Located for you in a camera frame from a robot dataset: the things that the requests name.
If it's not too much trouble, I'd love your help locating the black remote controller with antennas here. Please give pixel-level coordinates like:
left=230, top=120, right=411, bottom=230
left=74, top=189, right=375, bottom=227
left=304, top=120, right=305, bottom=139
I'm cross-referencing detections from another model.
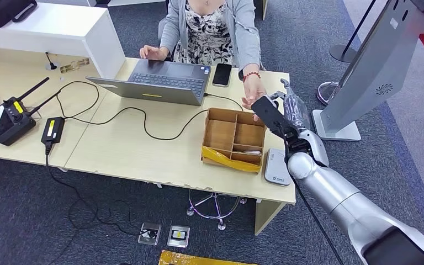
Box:
left=0, top=77, right=63, bottom=147

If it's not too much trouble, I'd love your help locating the yellow taped cardboard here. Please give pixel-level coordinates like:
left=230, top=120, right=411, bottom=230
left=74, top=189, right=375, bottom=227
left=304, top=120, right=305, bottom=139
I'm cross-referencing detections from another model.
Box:
left=158, top=250, right=257, bottom=265

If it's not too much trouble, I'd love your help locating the person's right hand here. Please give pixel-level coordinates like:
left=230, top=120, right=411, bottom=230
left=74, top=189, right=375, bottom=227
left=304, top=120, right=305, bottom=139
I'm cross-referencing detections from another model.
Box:
left=139, top=45, right=169, bottom=61

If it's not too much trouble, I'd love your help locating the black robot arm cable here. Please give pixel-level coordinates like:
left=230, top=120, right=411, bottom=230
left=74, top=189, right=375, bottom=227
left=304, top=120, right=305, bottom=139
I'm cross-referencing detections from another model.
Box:
left=283, top=124, right=346, bottom=265

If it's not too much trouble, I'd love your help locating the grey laptop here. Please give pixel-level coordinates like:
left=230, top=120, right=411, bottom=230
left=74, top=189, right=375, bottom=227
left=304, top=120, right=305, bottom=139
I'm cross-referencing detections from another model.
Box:
left=86, top=58, right=212, bottom=107

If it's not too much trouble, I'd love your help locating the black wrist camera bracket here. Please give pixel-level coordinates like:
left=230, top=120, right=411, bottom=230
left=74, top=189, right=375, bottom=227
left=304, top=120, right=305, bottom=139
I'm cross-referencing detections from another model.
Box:
left=250, top=96, right=300, bottom=147

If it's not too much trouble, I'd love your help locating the person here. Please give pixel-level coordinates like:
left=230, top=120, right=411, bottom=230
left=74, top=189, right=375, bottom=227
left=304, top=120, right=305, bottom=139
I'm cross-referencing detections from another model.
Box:
left=139, top=0, right=268, bottom=122

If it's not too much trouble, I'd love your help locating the chrome stool base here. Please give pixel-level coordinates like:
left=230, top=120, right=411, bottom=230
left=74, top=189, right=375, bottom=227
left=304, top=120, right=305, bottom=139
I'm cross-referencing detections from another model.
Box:
left=186, top=189, right=247, bottom=231

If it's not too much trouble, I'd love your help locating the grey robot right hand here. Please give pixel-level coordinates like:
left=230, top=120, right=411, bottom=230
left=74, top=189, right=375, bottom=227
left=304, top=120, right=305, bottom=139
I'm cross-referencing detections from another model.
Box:
left=269, top=78, right=311, bottom=133

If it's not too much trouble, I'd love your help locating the black laptop charger cable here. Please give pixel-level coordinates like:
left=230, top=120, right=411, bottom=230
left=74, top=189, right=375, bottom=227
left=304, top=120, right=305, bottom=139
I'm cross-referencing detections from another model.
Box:
left=55, top=81, right=245, bottom=141

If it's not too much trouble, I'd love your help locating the black mains cable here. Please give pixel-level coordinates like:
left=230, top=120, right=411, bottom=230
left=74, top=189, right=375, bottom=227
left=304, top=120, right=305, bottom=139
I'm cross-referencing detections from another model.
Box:
left=44, top=141, right=151, bottom=237

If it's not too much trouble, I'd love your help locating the beige wooden desk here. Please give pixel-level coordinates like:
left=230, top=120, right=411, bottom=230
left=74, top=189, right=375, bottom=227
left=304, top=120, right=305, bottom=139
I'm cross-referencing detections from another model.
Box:
left=0, top=46, right=297, bottom=237

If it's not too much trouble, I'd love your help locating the black bag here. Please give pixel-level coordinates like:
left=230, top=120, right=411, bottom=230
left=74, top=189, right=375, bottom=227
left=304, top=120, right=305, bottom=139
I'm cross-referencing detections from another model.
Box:
left=0, top=0, right=38, bottom=29

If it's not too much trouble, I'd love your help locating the black stanchion post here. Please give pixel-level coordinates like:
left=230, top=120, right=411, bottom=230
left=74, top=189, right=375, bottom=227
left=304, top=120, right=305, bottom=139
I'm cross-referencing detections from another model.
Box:
left=328, top=0, right=377, bottom=63

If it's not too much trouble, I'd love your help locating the silver floor socket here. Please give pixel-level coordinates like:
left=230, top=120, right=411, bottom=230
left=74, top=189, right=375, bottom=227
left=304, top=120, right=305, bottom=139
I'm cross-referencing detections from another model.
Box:
left=167, top=225, right=191, bottom=248
left=137, top=222, right=162, bottom=246

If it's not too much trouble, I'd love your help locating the silver kiosk stand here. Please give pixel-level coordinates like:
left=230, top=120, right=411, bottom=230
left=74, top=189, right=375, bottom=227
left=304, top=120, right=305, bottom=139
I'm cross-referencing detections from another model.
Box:
left=311, top=0, right=424, bottom=142

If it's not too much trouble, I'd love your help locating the white desk shelf riser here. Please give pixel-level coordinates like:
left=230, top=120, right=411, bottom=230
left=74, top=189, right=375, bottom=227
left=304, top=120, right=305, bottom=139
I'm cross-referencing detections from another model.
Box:
left=0, top=3, right=126, bottom=80

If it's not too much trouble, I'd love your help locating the wooden divided box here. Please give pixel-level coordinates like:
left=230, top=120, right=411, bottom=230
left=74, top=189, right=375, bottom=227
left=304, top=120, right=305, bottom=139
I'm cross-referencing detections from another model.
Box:
left=201, top=107, right=268, bottom=174

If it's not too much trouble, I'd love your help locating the black power adapter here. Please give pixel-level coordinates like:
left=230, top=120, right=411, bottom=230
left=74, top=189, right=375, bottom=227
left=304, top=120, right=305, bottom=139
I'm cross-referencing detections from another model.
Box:
left=40, top=116, right=66, bottom=145

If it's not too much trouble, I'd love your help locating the person's left hand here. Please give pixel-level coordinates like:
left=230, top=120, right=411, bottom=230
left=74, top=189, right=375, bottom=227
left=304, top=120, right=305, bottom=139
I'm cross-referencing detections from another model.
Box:
left=241, top=77, right=268, bottom=110

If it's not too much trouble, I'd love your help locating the small black desk antenna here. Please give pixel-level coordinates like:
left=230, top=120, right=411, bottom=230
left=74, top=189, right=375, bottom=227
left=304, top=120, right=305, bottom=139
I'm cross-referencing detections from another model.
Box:
left=45, top=51, right=58, bottom=71

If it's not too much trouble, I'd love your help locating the chrome round base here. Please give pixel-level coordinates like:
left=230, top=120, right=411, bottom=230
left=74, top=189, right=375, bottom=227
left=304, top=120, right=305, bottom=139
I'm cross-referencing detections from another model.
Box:
left=316, top=81, right=339, bottom=107

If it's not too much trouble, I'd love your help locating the black smartphone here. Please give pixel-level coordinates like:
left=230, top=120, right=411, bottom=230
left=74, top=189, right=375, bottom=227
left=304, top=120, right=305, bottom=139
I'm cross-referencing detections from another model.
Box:
left=212, top=63, right=233, bottom=88

